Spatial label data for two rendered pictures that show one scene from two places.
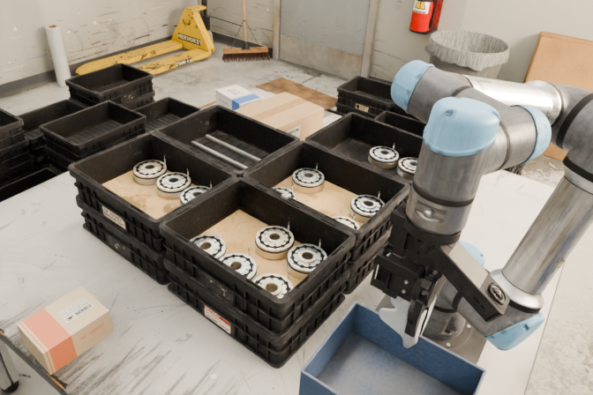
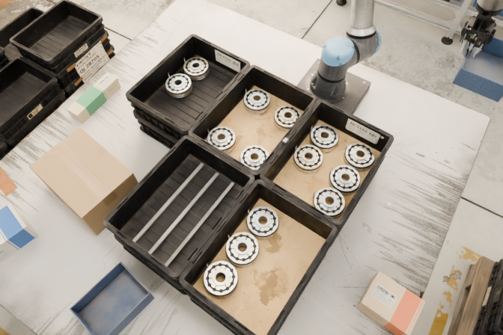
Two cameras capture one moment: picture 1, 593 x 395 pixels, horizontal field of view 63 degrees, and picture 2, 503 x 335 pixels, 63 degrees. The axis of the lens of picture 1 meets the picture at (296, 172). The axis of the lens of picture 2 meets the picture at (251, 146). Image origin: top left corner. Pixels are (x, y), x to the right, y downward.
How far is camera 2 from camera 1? 1.48 m
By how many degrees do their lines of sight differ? 63
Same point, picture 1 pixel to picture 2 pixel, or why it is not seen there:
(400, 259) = (488, 28)
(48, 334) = (410, 305)
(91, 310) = (382, 283)
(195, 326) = (355, 222)
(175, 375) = (394, 226)
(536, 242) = (370, 2)
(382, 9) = not seen: outside the picture
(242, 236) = (300, 183)
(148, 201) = (264, 269)
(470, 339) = not seen: hidden behind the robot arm
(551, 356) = not seen: hidden behind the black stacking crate
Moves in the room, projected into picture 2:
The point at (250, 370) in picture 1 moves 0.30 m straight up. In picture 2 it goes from (379, 184) to (403, 141)
